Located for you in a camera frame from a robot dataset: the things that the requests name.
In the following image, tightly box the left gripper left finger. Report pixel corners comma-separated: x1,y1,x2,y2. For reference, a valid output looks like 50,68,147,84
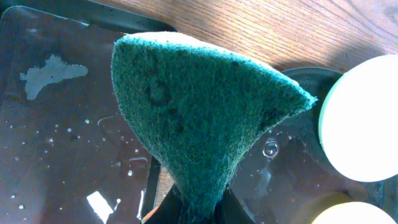
141,184,186,224

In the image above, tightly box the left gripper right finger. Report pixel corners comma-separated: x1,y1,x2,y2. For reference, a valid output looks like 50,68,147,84
217,187,255,224

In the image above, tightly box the green yellow sponge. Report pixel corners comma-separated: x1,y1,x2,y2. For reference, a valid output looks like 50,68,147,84
111,32,317,223

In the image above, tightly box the yellow plate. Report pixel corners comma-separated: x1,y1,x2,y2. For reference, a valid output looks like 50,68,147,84
312,202,396,224

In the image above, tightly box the black rectangular tray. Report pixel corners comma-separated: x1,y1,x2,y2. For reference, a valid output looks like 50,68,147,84
1,1,171,223

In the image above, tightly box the pale green plate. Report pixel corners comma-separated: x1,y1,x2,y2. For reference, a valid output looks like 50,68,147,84
318,55,397,182

